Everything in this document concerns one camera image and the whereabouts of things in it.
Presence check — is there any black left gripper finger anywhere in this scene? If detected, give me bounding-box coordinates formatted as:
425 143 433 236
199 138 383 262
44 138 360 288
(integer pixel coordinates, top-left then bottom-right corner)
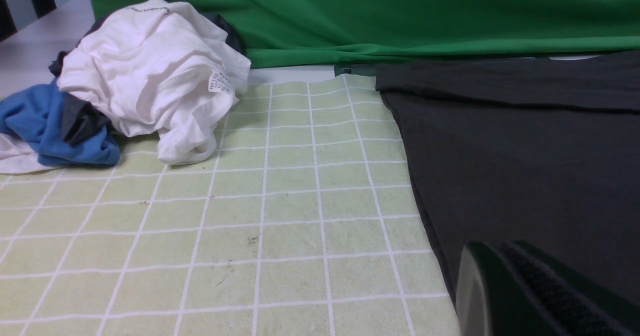
455 241 640 335

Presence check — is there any dark gray long-sleeved shirt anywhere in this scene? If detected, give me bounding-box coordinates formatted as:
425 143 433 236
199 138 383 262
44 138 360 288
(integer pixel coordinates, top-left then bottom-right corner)
375 51 640 304

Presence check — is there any crumpled white shirt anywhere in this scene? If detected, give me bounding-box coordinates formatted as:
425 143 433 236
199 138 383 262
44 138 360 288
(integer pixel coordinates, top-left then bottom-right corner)
57 0 251 165

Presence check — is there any light green checkered table mat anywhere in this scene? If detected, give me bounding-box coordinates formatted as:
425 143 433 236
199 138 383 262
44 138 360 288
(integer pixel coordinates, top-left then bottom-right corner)
0 75 459 335

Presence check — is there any green backdrop cloth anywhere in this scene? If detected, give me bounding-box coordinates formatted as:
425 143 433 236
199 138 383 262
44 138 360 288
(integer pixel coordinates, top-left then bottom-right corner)
90 0 640 68

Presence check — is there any blue garment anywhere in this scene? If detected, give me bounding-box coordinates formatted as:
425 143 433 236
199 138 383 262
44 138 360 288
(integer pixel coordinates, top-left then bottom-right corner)
1 82 121 167

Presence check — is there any white garment at edge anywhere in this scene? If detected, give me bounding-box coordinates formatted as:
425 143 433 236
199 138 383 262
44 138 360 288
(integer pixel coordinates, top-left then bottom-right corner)
0 134 59 175

